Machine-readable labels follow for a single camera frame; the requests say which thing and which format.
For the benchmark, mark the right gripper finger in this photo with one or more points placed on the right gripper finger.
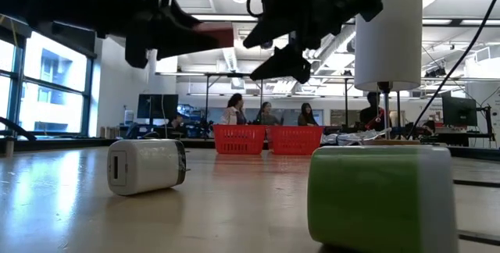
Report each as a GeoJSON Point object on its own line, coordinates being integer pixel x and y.
{"type": "Point", "coordinates": [285, 65]}
{"type": "Point", "coordinates": [269, 30]}

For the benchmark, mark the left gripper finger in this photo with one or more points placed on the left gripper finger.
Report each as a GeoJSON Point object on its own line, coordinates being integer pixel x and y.
{"type": "Point", "coordinates": [181, 16]}
{"type": "Point", "coordinates": [183, 44]}

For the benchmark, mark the red plastic basket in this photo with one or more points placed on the red plastic basket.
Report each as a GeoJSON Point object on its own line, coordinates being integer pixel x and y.
{"type": "Point", "coordinates": [296, 140]}
{"type": "Point", "coordinates": [239, 140]}

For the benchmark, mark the green white plug charger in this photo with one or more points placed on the green white plug charger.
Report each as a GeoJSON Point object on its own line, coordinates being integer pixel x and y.
{"type": "Point", "coordinates": [363, 198]}

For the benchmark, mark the ceiling light strip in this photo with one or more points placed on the ceiling light strip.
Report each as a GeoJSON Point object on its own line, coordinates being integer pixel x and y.
{"type": "Point", "coordinates": [224, 17]}

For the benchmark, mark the person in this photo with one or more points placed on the person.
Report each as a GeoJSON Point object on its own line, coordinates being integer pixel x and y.
{"type": "Point", "coordinates": [233, 114]}
{"type": "Point", "coordinates": [266, 117]}
{"type": "Point", "coordinates": [306, 118]}
{"type": "Point", "coordinates": [371, 116]}

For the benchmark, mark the black computer monitor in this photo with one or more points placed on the black computer monitor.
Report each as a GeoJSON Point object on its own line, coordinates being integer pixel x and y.
{"type": "Point", "coordinates": [461, 110]}
{"type": "Point", "coordinates": [156, 106]}

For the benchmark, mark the white shade table lamp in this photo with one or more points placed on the white shade table lamp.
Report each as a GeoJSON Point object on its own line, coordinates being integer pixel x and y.
{"type": "Point", "coordinates": [386, 38]}

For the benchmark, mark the white canister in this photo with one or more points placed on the white canister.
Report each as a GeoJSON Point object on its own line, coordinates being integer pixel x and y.
{"type": "Point", "coordinates": [129, 117]}

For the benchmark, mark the brown cardboard boxes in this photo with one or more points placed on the brown cardboard boxes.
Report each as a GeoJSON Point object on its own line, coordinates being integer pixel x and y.
{"type": "Point", "coordinates": [109, 132]}

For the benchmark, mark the black background rig frame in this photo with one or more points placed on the black background rig frame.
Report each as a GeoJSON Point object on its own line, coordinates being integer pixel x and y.
{"type": "Point", "coordinates": [234, 75]}

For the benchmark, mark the dark window frame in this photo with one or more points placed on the dark window frame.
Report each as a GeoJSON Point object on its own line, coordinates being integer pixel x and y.
{"type": "Point", "coordinates": [89, 97]}

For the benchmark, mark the grey short post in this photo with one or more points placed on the grey short post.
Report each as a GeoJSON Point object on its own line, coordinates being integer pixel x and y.
{"type": "Point", "coordinates": [9, 145]}

